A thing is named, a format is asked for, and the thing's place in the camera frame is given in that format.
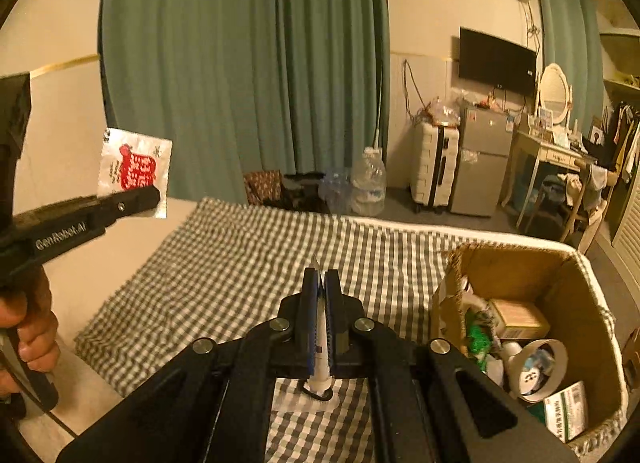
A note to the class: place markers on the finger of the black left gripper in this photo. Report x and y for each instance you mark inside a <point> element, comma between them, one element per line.
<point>129,203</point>

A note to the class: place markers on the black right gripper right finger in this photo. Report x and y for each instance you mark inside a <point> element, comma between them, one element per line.
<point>428,402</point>

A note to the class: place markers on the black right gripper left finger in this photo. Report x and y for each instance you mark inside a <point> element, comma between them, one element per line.
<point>211,402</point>

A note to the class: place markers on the white printed sachet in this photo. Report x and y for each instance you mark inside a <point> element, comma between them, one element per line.
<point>130,160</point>

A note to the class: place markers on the white cream tube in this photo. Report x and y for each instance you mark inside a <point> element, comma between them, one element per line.
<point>320,382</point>

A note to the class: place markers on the left hand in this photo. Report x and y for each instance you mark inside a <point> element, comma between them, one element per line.
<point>28,307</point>

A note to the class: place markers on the grey white checkered cloth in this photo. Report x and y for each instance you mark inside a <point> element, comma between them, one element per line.
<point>225,270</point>

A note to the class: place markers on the white tape roll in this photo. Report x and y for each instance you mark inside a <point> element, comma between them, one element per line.
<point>536,370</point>

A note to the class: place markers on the white green medicine box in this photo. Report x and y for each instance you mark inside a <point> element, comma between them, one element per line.
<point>566,412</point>

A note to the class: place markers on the patterned brown bag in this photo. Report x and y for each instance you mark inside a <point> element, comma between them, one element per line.
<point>263,187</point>

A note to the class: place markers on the cardboard storage box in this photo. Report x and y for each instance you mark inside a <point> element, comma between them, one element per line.
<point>537,307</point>

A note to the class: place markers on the large green curtain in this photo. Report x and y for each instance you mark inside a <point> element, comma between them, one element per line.
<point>241,86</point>

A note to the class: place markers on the large clear water bottle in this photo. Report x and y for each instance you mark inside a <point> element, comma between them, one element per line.
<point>368,180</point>

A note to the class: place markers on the white louvered wardrobe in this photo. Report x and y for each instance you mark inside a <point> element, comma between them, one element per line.
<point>626,241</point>

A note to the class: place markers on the white suitcase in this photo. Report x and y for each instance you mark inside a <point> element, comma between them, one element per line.
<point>434,163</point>

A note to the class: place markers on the wooden chair with clothes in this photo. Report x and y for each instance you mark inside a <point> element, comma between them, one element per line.
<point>586,199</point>

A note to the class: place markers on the grey mini fridge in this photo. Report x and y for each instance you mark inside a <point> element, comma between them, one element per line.
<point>484,149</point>

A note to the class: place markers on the white dressing table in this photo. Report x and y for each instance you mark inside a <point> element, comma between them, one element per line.
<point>530,158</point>

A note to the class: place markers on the oval vanity mirror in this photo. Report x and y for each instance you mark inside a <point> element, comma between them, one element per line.
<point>554,97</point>

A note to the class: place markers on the green window curtain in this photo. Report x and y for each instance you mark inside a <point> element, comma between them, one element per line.
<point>572,41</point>

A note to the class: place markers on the black wall television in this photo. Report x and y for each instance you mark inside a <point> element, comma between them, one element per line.
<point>497,63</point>

